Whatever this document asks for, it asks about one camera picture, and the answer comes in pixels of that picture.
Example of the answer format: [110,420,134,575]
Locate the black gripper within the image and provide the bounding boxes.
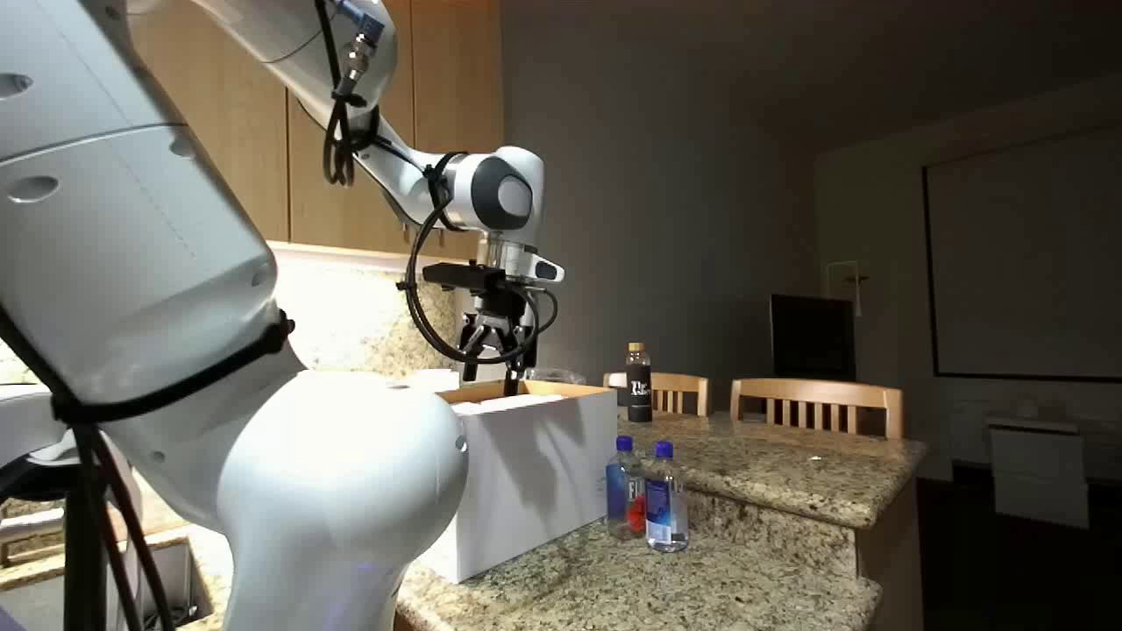
[454,282,541,401]

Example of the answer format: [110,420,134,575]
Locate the clear bottle with blue label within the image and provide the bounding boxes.
[643,438,692,554]

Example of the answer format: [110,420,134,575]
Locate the white cardboard box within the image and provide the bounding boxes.
[408,379,619,587]

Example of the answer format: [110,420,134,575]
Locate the dark drink bottle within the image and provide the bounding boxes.
[623,340,657,424]

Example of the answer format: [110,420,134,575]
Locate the clear bottle with red flower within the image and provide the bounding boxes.
[602,435,650,541]

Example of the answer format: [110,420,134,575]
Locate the wooden slat-back chair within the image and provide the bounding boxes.
[602,368,713,420]
[729,374,907,443]

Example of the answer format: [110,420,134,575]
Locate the black monitor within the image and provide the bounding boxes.
[768,291,860,384]

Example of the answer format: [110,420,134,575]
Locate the black stand pole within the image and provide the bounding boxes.
[62,420,115,631]

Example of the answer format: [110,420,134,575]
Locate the white floor heater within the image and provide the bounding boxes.
[987,414,1093,534]

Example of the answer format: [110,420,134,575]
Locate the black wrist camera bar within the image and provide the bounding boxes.
[420,264,517,291]

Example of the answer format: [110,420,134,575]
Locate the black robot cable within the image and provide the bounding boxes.
[311,0,560,368]

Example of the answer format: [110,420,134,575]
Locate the wooden wall cabinets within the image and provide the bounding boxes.
[124,0,507,255]

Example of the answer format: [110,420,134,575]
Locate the wall projector screen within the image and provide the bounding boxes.
[921,123,1122,386]

